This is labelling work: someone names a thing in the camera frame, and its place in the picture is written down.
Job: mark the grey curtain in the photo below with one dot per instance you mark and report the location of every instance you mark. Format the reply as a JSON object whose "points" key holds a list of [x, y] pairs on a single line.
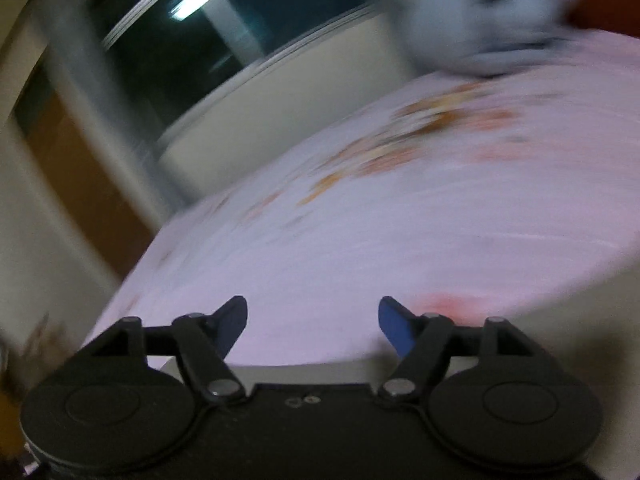
{"points": [[100, 85]]}

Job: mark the brown wooden door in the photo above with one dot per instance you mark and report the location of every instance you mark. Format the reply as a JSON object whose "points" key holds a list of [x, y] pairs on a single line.
{"points": [[75, 170]]}

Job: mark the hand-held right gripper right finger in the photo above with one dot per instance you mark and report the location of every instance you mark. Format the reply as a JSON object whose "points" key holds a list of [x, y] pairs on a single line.
{"points": [[397, 327]]}

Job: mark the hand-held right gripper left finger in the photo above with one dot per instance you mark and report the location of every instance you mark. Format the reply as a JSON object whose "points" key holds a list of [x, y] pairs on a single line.
{"points": [[231, 322]]}

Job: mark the light blue rolled quilt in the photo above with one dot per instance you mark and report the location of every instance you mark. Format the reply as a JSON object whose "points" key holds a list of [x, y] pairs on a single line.
{"points": [[490, 20]]}

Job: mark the pink floral bed sheet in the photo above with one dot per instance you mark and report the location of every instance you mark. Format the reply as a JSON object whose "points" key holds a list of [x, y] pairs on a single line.
{"points": [[400, 220]]}

